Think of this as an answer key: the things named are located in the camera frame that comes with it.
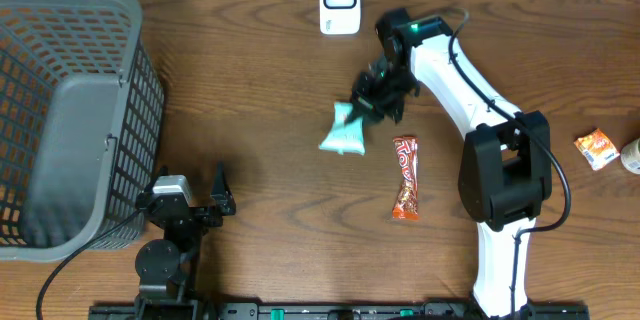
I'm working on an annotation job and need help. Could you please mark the green lid jar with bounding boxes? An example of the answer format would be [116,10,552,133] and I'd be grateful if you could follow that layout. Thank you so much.
[620,139,640,175]

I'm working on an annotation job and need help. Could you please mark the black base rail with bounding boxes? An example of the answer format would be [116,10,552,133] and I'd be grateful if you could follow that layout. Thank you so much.
[88,300,592,320]

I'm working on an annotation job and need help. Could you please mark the orange tissue packet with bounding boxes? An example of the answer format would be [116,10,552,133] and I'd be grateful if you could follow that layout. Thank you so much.
[574,128,620,171]

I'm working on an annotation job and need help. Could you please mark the red chocolate bar wrapper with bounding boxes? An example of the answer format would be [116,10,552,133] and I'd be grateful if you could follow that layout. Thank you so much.
[392,136,419,220]

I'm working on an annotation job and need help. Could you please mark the white barcode scanner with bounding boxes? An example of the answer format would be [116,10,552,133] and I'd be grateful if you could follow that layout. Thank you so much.
[319,0,361,35]

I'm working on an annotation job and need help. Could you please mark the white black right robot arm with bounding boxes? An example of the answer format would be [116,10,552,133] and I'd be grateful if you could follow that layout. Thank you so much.
[347,8,551,319]

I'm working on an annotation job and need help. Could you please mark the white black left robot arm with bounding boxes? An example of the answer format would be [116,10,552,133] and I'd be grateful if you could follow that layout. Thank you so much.
[134,163,236,320]

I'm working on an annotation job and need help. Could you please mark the grey plastic basket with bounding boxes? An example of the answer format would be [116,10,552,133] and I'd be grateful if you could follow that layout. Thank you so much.
[1,0,165,262]

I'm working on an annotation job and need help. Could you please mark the teal snack packet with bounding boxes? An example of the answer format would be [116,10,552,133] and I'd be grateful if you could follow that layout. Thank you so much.
[318,102,366,156]

